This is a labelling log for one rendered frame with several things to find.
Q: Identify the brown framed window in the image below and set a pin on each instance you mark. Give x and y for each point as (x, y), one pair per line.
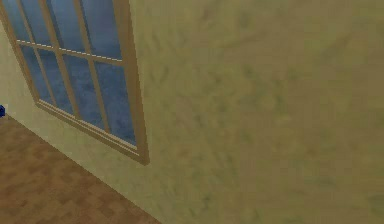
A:
(83, 86)

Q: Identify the dark blue object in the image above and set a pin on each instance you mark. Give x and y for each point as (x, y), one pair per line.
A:
(1, 110)

